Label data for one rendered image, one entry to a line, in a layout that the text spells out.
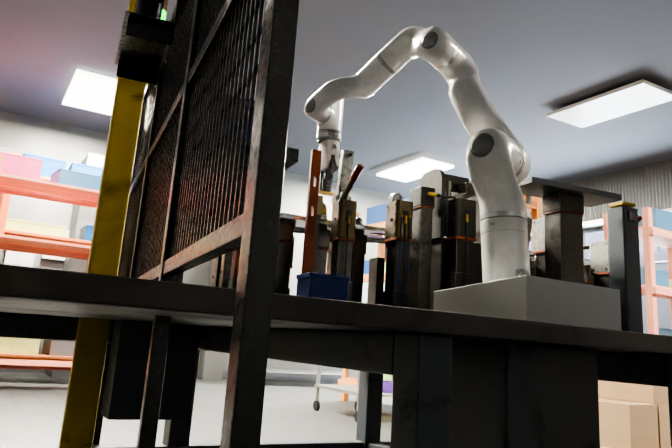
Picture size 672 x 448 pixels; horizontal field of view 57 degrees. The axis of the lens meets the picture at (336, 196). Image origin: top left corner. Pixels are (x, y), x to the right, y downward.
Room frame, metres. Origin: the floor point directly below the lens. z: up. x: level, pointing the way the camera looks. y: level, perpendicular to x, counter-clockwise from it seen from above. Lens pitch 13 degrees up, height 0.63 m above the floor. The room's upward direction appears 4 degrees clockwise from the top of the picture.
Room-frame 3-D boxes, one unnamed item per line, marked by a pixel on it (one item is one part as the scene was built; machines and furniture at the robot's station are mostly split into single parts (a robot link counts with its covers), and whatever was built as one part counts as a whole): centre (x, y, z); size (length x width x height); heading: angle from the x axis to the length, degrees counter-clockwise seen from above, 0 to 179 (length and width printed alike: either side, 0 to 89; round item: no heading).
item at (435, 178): (1.95, -0.38, 0.95); 0.18 x 0.13 x 0.49; 113
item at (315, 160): (1.81, 0.07, 0.95); 0.03 x 0.01 x 0.50; 113
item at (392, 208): (1.87, -0.21, 0.88); 0.11 x 0.07 x 0.37; 23
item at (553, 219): (1.95, -0.74, 0.92); 0.10 x 0.08 x 0.45; 113
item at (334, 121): (1.99, 0.04, 1.39); 0.09 x 0.08 x 0.13; 143
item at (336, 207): (1.83, -0.03, 0.87); 0.10 x 0.07 x 0.35; 23
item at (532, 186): (1.95, -0.74, 1.16); 0.37 x 0.14 x 0.02; 113
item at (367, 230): (2.19, -0.41, 1.00); 1.38 x 0.22 x 0.02; 113
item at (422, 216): (1.89, -0.27, 0.91); 0.07 x 0.05 x 0.42; 23
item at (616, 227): (2.05, -0.98, 0.92); 0.08 x 0.08 x 0.44; 23
